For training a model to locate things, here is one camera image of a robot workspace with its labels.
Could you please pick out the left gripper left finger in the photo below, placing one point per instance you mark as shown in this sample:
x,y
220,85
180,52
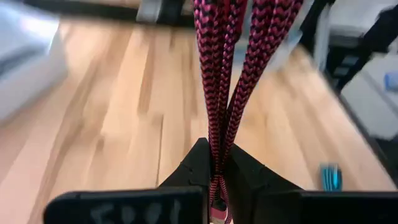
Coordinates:
x,y
124,208

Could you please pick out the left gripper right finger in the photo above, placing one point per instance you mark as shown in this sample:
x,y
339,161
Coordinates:
x,y
295,208

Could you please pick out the white plastic bin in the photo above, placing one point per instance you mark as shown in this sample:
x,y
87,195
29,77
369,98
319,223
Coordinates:
x,y
25,62

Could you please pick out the grey metal frame bracket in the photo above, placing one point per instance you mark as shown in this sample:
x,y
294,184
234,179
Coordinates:
x,y
149,9

